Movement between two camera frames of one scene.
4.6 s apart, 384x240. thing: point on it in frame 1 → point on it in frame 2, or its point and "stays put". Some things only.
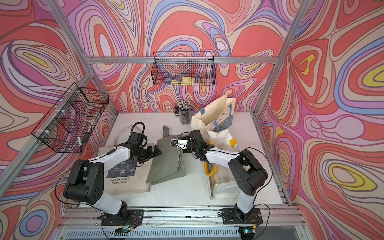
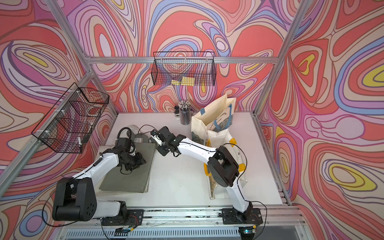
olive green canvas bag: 169,165 → 136,180
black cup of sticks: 185,112 stays put
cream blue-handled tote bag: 216,117 stays put
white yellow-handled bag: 222,183 stays put
